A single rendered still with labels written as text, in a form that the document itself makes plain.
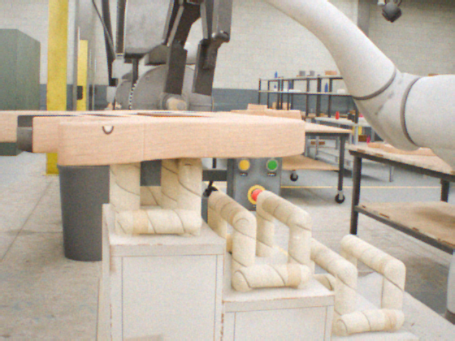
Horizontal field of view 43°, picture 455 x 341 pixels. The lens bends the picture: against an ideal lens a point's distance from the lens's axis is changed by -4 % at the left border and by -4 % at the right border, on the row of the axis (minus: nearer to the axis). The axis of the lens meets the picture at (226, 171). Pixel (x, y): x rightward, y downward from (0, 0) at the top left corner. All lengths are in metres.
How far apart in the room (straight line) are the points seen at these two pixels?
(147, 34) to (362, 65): 0.67
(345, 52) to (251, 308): 0.49
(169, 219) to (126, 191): 0.07
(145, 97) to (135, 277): 1.13
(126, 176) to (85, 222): 3.78
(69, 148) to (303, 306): 0.39
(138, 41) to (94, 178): 2.97
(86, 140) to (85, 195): 3.86
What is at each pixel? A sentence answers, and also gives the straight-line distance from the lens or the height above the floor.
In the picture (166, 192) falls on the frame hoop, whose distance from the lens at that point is 0.96.
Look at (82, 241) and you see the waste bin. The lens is 4.60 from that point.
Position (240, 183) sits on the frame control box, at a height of 1.01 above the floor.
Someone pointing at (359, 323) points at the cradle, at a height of 0.97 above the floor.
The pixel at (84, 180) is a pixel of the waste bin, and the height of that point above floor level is 0.62.
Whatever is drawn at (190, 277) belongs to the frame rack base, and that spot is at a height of 1.06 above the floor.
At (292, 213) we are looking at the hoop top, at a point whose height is 1.13.
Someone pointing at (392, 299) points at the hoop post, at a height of 0.99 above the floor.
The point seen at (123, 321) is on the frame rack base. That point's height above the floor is 1.00.
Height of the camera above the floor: 1.29
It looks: 7 degrees down
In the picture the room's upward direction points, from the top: 2 degrees clockwise
